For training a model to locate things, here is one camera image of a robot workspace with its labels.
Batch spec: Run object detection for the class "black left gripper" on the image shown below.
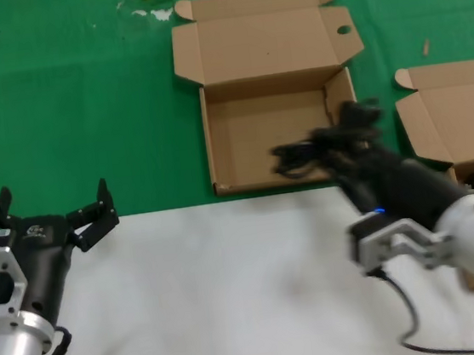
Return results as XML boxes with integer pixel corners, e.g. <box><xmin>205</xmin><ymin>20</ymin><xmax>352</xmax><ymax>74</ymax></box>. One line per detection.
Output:
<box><xmin>0</xmin><ymin>173</ymin><xmax>132</xmax><ymax>335</ymax></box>

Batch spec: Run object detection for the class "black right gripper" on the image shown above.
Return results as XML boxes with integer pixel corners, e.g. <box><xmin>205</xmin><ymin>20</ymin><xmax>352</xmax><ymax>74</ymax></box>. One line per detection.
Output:
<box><xmin>308</xmin><ymin>89</ymin><xmax>474</xmax><ymax>245</ymax></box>

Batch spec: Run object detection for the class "black cable bundle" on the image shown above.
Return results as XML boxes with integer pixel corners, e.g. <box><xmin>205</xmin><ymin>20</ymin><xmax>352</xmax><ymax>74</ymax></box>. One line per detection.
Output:
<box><xmin>267</xmin><ymin>129</ymin><xmax>337</xmax><ymax>184</ymax></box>

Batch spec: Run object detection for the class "empty open cardboard box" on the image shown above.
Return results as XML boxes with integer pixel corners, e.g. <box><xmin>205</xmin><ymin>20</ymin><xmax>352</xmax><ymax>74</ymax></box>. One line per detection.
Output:
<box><xmin>165</xmin><ymin>0</ymin><xmax>380</xmax><ymax>200</ymax></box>

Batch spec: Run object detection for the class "open cardboard box with parts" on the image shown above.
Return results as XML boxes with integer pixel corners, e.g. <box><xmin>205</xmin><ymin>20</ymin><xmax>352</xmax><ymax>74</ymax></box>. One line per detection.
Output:
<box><xmin>391</xmin><ymin>60</ymin><xmax>474</xmax><ymax>299</ymax></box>

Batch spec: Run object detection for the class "green table mat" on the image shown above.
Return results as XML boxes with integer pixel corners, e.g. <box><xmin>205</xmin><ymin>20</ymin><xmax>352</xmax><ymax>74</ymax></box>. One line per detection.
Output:
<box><xmin>0</xmin><ymin>0</ymin><xmax>474</xmax><ymax>233</ymax></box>

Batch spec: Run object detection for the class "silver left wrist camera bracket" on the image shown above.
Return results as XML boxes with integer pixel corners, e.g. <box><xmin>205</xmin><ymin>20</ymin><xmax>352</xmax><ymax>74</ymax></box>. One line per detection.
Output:
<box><xmin>0</xmin><ymin>243</ymin><xmax>33</xmax><ymax>319</ymax></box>

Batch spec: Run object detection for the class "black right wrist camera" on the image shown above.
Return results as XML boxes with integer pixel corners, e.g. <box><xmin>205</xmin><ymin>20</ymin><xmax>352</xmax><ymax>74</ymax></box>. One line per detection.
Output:
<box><xmin>343</xmin><ymin>206</ymin><xmax>397</xmax><ymax>276</ymax></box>

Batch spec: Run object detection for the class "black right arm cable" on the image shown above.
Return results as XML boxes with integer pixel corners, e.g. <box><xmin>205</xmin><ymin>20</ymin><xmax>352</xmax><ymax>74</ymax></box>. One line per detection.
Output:
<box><xmin>374</xmin><ymin>259</ymin><xmax>474</xmax><ymax>355</ymax></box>

